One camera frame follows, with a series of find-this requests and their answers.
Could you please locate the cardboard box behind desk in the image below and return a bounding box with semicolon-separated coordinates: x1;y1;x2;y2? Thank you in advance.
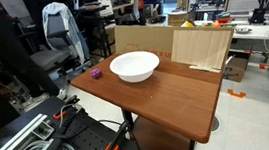
114;25;174;61

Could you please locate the white plastic bowl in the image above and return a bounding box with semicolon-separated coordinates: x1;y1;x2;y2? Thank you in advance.
109;51;159;83

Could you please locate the brown wooden desk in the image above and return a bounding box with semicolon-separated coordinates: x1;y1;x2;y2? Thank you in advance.
72;54;222;150

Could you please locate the person in black clothes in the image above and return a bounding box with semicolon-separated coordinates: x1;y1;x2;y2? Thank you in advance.
0;9;61;98

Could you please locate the orange floor bracket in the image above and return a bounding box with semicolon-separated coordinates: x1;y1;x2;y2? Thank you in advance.
228;89;246;98

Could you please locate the light jacket on chair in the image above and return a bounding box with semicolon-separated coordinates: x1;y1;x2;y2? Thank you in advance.
42;2;90;63

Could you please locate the small cardboard box on floor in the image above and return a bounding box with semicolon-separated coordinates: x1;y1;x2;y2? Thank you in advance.
223;51;250;82

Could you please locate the orange black clamp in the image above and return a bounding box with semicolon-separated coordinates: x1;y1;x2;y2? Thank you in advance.
104;121;130;150

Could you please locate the white background table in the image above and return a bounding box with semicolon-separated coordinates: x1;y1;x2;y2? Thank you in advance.
221;20;269;41

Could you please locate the grey office chair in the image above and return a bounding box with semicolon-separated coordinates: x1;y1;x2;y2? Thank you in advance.
31;13;82;82

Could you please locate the black robot arm in background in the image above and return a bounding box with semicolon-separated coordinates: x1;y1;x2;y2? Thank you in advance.
248;0;269;24

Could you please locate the purple toy grape bunch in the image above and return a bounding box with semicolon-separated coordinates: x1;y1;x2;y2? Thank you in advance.
90;69;101;79

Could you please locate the light wooden board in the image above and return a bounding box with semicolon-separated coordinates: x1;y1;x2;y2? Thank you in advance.
171;27;234;73

